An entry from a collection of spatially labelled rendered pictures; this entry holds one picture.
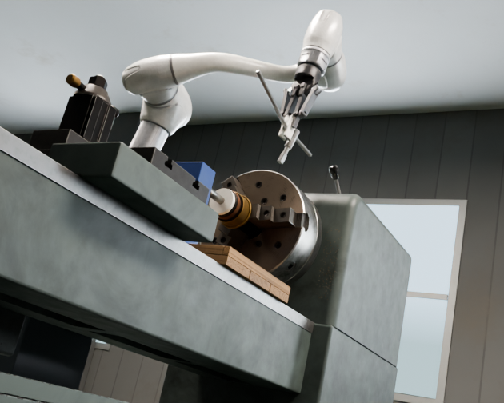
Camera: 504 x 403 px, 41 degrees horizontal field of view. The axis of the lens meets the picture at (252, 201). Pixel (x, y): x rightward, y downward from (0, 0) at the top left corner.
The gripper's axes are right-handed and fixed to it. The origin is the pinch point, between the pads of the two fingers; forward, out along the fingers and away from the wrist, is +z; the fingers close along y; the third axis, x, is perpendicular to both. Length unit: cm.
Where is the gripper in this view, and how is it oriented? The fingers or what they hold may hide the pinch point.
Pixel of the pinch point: (288, 127)
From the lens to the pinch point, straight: 197.7
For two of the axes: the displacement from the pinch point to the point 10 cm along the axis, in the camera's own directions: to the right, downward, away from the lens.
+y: 7.4, 0.3, -6.7
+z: -3.4, 8.8, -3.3
